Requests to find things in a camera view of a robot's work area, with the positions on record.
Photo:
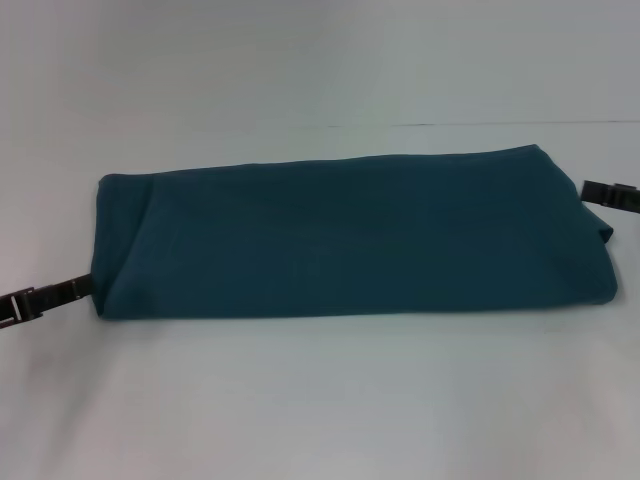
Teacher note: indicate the teal blue shirt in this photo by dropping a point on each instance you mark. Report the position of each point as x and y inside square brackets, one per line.
[350, 240]

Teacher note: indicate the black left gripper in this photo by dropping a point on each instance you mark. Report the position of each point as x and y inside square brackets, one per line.
[12, 310]

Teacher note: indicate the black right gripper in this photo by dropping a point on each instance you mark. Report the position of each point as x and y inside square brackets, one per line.
[631, 200]

